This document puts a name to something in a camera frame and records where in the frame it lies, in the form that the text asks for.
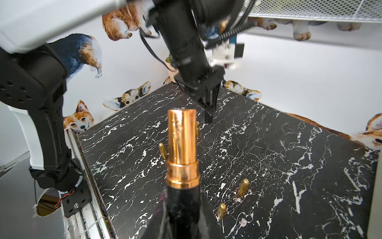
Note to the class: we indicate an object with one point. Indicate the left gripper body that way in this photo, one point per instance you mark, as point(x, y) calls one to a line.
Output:
point(196, 90)

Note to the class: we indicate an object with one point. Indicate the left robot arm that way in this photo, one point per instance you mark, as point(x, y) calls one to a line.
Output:
point(34, 74)

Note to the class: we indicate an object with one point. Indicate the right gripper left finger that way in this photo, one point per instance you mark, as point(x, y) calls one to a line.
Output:
point(157, 225)

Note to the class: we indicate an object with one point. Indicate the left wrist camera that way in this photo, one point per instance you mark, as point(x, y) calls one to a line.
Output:
point(228, 55)

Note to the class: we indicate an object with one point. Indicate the white wire wall basket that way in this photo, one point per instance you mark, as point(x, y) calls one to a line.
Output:
point(363, 11)

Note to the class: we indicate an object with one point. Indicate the black lipstick cap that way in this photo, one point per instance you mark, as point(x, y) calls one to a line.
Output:
point(198, 130)

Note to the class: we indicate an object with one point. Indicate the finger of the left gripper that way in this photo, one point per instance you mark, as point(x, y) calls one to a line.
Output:
point(215, 94)
point(208, 114)

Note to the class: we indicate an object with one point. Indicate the cream rectangular tray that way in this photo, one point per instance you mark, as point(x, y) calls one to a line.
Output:
point(375, 220)

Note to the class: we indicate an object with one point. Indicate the aluminium front rail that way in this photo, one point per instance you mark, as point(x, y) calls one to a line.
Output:
point(84, 214)

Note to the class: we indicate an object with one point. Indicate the gold lipstick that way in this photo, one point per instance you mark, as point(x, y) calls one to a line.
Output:
point(163, 151)
point(222, 209)
point(183, 176)
point(243, 187)

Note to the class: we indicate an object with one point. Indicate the potted green plant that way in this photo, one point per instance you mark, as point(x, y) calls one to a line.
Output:
point(172, 71)

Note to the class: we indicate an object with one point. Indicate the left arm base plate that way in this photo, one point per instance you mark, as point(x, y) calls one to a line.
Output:
point(74, 203)

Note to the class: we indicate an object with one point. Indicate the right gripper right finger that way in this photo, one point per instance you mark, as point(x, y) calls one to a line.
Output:
point(208, 225)

